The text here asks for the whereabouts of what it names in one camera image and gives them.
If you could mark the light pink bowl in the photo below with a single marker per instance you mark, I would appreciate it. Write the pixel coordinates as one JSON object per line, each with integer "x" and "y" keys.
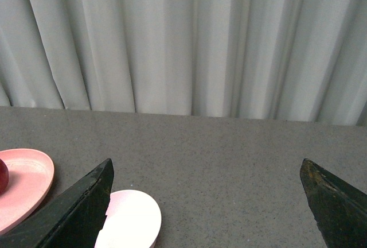
{"x": 133, "y": 219}

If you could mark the pink plate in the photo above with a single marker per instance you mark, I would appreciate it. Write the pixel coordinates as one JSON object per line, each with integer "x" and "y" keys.
{"x": 31, "y": 173}

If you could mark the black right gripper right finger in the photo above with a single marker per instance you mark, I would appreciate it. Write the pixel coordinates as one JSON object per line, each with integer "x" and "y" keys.
{"x": 339, "y": 209}

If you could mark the red apple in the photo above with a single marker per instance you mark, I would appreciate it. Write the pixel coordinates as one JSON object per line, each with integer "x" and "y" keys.
{"x": 4, "y": 176}

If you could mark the white curtain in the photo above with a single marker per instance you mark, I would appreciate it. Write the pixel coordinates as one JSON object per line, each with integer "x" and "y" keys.
{"x": 295, "y": 60}

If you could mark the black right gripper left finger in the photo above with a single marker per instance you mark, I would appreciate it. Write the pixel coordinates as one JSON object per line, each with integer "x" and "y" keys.
{"x": 73, "y": 219}

